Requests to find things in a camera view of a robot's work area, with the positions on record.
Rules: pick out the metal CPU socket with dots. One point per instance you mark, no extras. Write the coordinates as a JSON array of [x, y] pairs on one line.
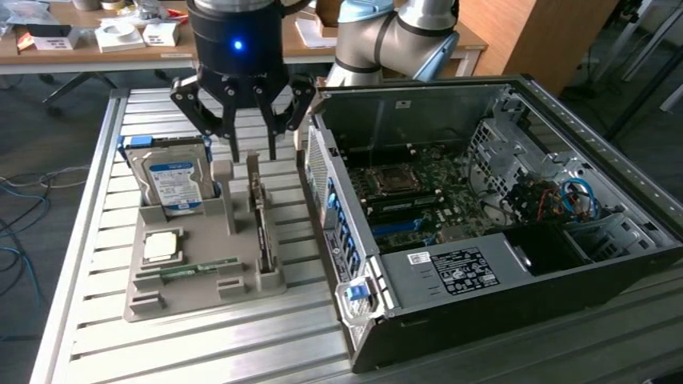
[[391, 179]]

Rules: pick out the black chair base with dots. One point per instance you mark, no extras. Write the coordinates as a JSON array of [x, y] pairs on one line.
[[75, 86]]

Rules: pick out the white label stand black top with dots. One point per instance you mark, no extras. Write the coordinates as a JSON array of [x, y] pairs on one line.
[[54, 40]]

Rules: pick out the grey power supply unit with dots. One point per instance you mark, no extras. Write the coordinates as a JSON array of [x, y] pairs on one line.
[[454, 272]]

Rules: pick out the hard disk in blue carrier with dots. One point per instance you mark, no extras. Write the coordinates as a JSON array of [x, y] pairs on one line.
[[171, 180]]

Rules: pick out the Nvidia graphics card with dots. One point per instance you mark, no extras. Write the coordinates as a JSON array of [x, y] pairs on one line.
[[263, 224]]

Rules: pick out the white tape roll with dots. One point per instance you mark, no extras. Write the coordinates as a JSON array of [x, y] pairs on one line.
[[119, 30]]

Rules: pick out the green motherboard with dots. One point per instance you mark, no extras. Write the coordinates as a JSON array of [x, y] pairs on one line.
[[454, 192]]

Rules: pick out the green RAM stick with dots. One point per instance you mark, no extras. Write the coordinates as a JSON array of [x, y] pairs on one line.
[[187, 269]]

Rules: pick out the silver CPU chip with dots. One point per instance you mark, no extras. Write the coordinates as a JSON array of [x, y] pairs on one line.
[[160, 246]]

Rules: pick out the grey parts rack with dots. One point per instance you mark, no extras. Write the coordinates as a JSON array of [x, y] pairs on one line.
[[203, 288]]

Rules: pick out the white desk leg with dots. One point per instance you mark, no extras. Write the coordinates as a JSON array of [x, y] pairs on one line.
[[649, 36]]

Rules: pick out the blue case release latch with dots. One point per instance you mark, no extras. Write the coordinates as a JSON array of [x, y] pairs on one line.
[[357, 292]]

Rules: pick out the grey cup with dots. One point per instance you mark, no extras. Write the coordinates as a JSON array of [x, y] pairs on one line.
[[87, 5]]

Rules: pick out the small white box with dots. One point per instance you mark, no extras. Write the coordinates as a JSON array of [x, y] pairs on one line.
[[160, 35]]

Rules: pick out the white paper stack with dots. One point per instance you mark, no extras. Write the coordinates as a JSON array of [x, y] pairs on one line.
[[315, 36]]

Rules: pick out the wooden cabinet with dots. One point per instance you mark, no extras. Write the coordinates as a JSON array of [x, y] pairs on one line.
[[545, 40]]

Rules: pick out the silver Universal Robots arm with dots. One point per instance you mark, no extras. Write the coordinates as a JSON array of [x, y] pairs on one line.
[[374, 40]]

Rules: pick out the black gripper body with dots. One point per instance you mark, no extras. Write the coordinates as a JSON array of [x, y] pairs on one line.
[[241, 44]]

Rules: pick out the grey metal disk bay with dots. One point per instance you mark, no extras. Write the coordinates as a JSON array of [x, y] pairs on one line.
[[609, 240]]

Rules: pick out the black open PC case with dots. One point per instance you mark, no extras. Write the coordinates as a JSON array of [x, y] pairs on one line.
[[534, 320]]

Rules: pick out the clear plastic bag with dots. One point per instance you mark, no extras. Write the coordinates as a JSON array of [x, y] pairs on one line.
[[22, 12]]

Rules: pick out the red yellow packet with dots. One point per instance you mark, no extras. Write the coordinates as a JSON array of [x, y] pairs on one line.
[[176, 15]]

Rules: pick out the perforated metal drive cage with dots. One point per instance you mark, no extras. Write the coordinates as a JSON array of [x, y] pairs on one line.
[[502, 160]]

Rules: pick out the flat white square box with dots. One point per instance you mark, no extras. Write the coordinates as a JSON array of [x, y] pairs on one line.
[[120, 46]]

